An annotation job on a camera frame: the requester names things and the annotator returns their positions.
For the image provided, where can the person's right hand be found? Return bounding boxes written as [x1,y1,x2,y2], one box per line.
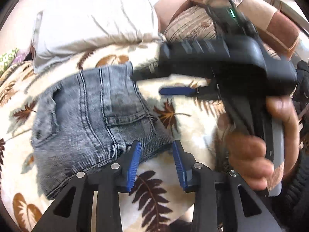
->
[224,96,301,191]

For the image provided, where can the grey denim pants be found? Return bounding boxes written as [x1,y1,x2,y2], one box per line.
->
[31,61,173,200]

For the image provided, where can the beige striped quilt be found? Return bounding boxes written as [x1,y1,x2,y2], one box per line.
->
[164,5,218,44]

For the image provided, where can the green patterned cloth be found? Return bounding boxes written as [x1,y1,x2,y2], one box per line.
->
[0,48,20,70]

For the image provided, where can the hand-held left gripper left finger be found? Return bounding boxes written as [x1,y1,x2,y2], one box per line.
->
[31,140,143,232]

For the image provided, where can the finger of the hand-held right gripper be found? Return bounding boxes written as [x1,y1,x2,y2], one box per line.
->
[159,83,218,99]
[130,63,174,81]

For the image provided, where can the light grey pillow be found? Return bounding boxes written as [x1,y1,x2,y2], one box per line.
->
[31,0,167,74]

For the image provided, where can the pink pillow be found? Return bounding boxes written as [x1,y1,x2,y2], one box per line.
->
[154,0,189,32]

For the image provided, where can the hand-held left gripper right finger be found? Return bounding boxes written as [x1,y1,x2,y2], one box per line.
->
[172,140,283,232]

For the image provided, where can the cream leaf print blanket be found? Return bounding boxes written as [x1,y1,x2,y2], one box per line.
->
[0,41,266,232]

